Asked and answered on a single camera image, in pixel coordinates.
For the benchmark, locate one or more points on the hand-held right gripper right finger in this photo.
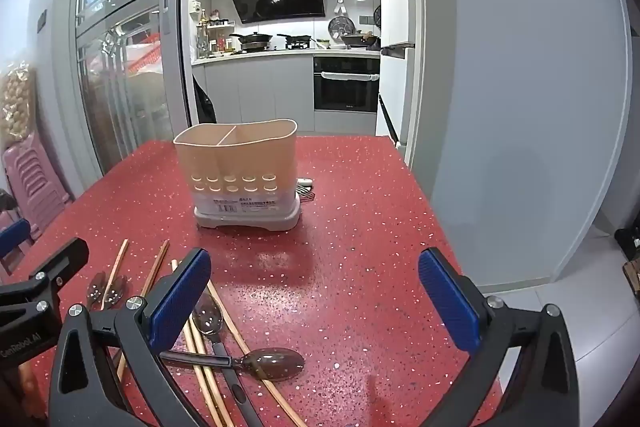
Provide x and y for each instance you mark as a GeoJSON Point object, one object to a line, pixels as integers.
{"type": "Point", "coordinates": [447, 302]}

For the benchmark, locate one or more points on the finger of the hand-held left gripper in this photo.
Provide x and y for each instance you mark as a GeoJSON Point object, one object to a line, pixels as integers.
{"type": "Point", "coordinates": [12, 238]}
{"type": "Point", "coordinates": [55, 264]}

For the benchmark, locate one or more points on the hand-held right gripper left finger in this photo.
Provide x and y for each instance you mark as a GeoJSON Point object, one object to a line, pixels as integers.
{"type": "Point", "coordinates": [180, 299]}

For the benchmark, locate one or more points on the dark translucent spoon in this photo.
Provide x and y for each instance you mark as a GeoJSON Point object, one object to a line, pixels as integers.
{"type": "Point", "coordinates": [120, 291]}
{"type": "Point", "coordinates": [207, 314]}
{"type": "Point", "coordinates": [96, 289]}

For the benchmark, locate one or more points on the plain wooden chopstick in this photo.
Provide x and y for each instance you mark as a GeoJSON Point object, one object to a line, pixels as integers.
{"type": "Point", "coordinates": [155, 268]}
{"type": "Point", "coordinates": [232, 324]}
{"type": "Point", "coordinates": [117, 267]}

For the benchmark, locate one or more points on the yellow patterned chopstick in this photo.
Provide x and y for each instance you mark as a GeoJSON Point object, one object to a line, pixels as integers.
{"type": "Point", "coordinates": [207, 399]}

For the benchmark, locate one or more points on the black chopstick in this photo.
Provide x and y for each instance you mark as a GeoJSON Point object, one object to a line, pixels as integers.
{"type": "Point", "coordinates": [272, 364]}

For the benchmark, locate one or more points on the beige plastic cutlery holder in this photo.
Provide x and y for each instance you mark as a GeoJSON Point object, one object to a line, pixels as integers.
{"type": "Point", "coordinates": [235, 162]}

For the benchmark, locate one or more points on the single pink plastic stool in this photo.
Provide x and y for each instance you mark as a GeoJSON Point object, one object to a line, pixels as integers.
{"type": "Point", "coordinates": [15, 263]}

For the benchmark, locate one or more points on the stack of pink plastic stools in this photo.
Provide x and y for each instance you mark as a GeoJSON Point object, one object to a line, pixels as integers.
{"type": "Point", "coordinates": [35, 182]}

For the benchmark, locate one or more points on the clear bag of pale balls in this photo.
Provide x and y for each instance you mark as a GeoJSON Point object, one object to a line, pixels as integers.
{"type": "Point", "coordinates": [17, 107]}

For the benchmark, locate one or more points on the brown wooden crate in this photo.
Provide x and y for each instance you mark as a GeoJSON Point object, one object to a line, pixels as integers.
{"type": "Point", "coordinates": [632, 274]}

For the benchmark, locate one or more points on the dark bundle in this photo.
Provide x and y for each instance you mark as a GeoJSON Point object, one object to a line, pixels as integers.
{"type": "Point", "coordinates": [629, 234]}

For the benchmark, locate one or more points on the black hanging bag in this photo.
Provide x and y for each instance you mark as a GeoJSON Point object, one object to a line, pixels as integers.
{"type": "Point", "coordinates": [204, 99]}

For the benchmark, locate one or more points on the grey kitchen base cabinets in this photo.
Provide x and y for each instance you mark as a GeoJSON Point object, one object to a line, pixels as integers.
{"type": "Point", "coordinates": [260, 92]}

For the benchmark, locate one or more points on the red plastic basket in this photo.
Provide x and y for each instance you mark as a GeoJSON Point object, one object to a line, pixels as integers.
{"type": "Point", "coordinates": [145, 57]}

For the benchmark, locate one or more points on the sliding glass door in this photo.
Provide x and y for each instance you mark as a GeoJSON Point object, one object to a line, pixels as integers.
{"type": "Point", "coordinates": [125, 32]}

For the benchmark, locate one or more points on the black built-in oven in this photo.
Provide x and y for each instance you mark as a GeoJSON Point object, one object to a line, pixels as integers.
{"type": "Point", "coordinates": [346, 87]}

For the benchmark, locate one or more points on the spice rack with bottles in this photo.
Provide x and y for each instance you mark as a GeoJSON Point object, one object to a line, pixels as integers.
{"type": "Point", "coordinates": [217, 39]}

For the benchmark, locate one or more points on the black wok with lid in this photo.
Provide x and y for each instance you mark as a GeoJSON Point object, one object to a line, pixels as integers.
{"type": "Point", "coordinates": [255, 39]}

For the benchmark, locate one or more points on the dark wok with food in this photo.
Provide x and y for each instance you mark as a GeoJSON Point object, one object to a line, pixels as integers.
{"type": "Point", "coordinates": [361, 39]}

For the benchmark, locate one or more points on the black frying pan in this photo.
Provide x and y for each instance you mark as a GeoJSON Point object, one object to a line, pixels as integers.
{"type": "Point", "coordinates": [295, 39]}

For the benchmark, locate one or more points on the round black trivet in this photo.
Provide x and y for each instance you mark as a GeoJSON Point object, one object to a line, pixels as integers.
{"type": "Point", "coordinates": [377, 17]}

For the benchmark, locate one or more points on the round metal steamer rack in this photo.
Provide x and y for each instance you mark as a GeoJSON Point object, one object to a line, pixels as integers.
{"type": "Point", "coordinates": [341, 27]}

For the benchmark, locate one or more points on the white refrigerator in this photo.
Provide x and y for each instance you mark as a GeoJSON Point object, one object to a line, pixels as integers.
{"type": "Point", "coordinates": [395, 7]}

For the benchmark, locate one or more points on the hanging metal utensil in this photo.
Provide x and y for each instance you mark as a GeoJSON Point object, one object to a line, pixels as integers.
{"type": "Point", "coordinates": [340, 6]}

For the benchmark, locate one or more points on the dark wall switch panel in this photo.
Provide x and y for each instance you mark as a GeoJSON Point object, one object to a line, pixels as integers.
{"type": "Point", "coordinates": [42, 21]}

